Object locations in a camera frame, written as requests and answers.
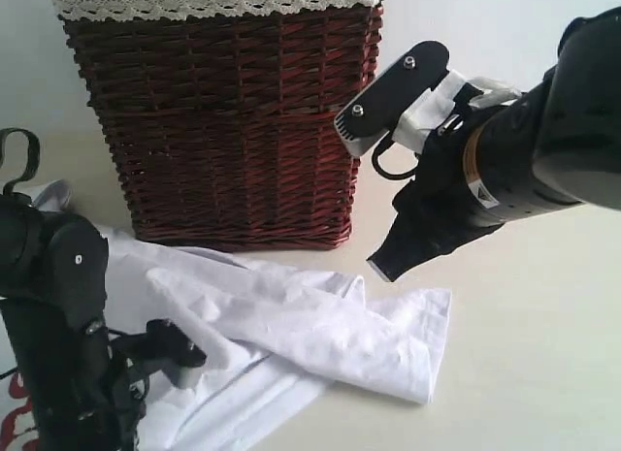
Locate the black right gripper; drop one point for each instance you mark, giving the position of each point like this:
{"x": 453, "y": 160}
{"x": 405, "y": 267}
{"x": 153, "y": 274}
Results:
{"x": 447, "y": 204}

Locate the white t-shirt with red lettering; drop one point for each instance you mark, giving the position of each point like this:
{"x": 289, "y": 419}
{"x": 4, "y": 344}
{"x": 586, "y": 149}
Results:
{"x": 275, "y": 337}

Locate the dark red wicker basket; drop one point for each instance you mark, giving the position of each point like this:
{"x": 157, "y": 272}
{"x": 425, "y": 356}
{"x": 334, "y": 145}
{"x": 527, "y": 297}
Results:
{"x": 221, "y": 129}

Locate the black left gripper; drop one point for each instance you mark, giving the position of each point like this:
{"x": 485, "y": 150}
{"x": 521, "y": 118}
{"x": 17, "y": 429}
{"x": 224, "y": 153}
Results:
{"x": 134, "y": 360}

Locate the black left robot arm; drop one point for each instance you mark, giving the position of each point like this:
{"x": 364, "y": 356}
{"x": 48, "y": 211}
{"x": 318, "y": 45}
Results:
{"x": 87, "y": 384}

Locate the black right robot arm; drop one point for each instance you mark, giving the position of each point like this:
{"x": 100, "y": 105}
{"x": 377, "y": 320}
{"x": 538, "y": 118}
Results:
{"x": 556, "y": 147}

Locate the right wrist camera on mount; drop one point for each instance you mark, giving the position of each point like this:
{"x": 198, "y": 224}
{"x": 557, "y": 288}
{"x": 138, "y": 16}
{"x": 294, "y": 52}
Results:
{"x": 413, "y": 98}

